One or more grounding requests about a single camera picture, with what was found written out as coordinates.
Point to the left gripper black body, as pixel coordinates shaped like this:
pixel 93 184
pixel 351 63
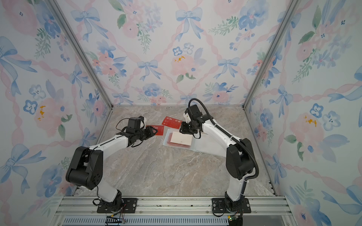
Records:
pixel 142 135

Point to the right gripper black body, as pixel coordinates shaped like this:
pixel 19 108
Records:
pixel 189 127

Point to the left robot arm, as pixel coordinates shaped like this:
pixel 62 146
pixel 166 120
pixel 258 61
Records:
pixel 87 164

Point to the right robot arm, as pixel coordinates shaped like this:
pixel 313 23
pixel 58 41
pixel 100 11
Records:
pixel 240 159

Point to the cream card inside album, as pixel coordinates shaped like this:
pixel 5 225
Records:
pixel 181 139

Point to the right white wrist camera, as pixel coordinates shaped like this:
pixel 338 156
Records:
pixel 186 117

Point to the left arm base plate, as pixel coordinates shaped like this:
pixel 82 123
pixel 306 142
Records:
pixel 119 205

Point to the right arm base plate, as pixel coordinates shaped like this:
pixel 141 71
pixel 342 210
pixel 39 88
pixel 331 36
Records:
pixel 225 205

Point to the left aluminium corner post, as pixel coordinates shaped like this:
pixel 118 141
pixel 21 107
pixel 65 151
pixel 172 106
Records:
pixel 65 26

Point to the aluminium corner post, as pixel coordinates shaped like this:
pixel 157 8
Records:
pixel 290 12
pixel 65 26

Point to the aluminium front rail frame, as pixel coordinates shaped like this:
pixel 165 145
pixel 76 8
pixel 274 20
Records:
pixel 174 211

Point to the right aluminium corner post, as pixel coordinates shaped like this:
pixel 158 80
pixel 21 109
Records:
pixel 290 12

